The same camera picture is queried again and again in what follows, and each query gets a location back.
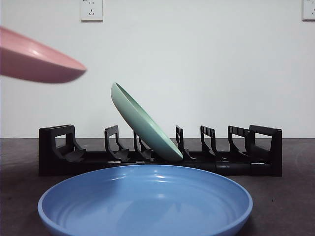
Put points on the green plate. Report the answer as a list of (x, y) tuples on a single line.
[(142, 123)]

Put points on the blue plate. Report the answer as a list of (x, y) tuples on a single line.
[(147, 204)]

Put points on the pink plate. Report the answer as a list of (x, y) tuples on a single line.
[(32, 64)]

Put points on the black plastic dish rack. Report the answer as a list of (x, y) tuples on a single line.
[(265, 167)]

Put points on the white wall socket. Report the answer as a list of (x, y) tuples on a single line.
[(91, 11), (309, 9)]

